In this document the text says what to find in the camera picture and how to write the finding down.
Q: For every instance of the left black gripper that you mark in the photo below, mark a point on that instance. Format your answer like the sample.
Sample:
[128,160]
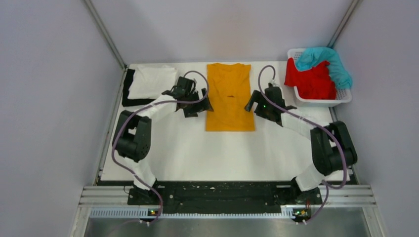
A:
[192,112]

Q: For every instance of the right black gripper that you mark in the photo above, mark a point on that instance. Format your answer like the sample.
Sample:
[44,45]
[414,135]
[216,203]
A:
[256,97]

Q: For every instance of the yellow t shirt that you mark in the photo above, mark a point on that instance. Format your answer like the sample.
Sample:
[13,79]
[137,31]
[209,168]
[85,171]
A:
[229,93]

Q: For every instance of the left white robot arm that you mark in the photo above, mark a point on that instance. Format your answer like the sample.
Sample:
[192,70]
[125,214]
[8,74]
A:
[132,138]

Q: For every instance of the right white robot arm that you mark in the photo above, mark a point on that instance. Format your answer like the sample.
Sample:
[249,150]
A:
[332,148]

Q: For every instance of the red t shirt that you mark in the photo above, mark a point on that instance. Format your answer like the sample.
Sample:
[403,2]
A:
[315,83]

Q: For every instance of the folded white t shirt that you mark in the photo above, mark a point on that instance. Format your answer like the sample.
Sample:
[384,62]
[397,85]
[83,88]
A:
[150,82]

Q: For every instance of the folded black t shirt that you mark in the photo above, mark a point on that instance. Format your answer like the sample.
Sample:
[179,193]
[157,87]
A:
[126,85]

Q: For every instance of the white plastic basket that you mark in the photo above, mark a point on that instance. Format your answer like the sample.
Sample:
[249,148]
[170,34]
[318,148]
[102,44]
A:
[342,95]

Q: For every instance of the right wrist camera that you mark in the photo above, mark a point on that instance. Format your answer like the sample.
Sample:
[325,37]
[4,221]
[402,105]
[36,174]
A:
[272,83]

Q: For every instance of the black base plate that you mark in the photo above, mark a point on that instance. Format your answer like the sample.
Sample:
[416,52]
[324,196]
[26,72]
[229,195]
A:
[216,197]

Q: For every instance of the aluminium frame rail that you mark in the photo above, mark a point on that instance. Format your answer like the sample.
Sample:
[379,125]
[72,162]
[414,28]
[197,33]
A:
[351,211]

